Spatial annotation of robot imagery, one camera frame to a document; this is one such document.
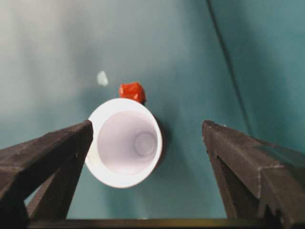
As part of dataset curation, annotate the white paper cup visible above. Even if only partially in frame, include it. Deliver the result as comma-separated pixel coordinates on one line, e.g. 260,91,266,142
84,97,164,189

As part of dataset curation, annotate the black red-handled cup holder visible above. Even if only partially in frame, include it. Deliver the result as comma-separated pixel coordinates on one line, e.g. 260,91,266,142
118,82,169,167

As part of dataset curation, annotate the small white scrap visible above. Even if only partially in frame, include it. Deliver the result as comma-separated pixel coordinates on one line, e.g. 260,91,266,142
97,70,109,86

